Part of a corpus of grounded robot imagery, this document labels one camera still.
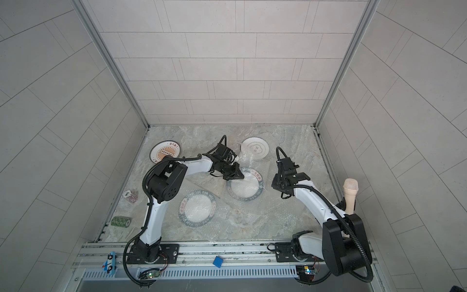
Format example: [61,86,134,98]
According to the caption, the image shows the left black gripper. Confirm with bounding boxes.
[218,161,246,181]

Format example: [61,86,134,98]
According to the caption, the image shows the green rimmed plate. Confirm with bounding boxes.
[226,167,265,201]
[178,190,216,228]

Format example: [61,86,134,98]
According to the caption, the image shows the orange sunburst dinner plate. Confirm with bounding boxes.
[149,140,181,164]

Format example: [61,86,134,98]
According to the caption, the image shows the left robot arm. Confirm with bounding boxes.
[123,135,244,264]

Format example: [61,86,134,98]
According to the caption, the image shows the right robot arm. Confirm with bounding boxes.
[271,147,374,285]

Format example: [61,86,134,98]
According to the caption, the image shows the bubble wrap sheet near plate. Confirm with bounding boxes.
[162,181,232,241]

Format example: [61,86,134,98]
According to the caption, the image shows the white plate concentric rings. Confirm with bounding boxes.
[240,136,271,161]

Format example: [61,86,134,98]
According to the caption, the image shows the beige foam microphone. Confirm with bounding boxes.
[343,178,359,215]

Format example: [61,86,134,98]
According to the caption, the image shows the blue square tag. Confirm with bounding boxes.
[212,256,224,268]

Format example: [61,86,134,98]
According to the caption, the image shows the right circuit board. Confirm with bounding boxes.
[296,265,316,283]

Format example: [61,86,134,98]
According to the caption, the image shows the circuit board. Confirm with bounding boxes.
[138,268,161,281]
[296,265,316,283]

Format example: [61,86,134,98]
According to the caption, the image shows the pink patterned small object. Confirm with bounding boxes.
[122,189,138,204]

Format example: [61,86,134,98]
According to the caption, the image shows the green patterned roll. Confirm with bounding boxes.
[110,216,132,228]

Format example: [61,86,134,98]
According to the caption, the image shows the left circuit board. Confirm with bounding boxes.
[138,268,161,281]

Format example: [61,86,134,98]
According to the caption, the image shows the blue connector clip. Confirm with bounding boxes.
[102,251,116,276]

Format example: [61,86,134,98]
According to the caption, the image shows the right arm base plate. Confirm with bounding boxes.
[267,242,323,263]

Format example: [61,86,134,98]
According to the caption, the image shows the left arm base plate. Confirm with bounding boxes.
[126,244,180,265]

